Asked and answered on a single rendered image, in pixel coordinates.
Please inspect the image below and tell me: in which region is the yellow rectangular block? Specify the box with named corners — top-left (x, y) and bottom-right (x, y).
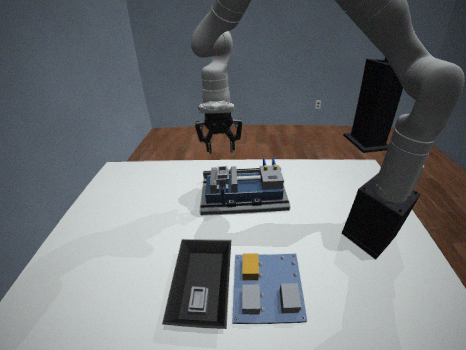
top-left (242, 253), bottom-right (259, 280)

